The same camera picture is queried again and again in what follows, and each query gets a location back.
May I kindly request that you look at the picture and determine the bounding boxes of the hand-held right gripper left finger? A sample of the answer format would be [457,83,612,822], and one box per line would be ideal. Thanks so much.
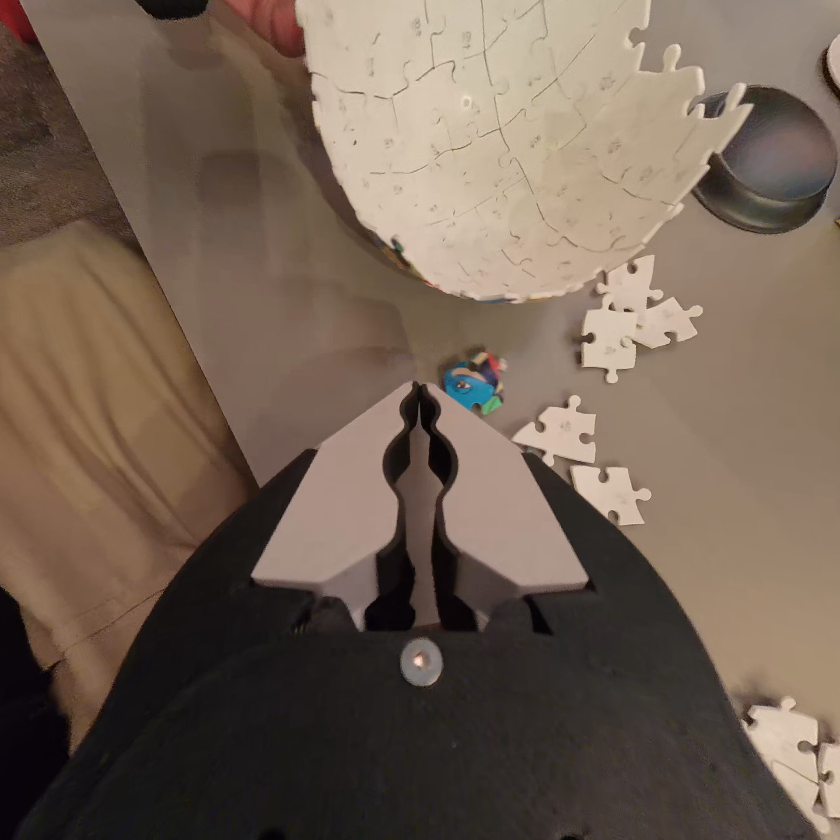
[251,382,421,632]

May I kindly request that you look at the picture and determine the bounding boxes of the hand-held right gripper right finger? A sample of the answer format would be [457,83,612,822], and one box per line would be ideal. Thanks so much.
[420,384,589,634]

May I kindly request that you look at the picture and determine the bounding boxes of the partly built puzzle ball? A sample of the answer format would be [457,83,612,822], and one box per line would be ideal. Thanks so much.
[294,0,754,304]

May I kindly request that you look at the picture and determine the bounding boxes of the colourful puzzle piece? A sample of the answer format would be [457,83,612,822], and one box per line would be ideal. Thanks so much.
[441,351,508,416]

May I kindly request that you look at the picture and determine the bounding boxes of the black round ball stand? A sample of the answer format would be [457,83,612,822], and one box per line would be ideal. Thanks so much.
[692,85,840,234]

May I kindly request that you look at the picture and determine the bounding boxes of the person's left hand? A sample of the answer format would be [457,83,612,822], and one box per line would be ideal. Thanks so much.
[226,0,307,59]

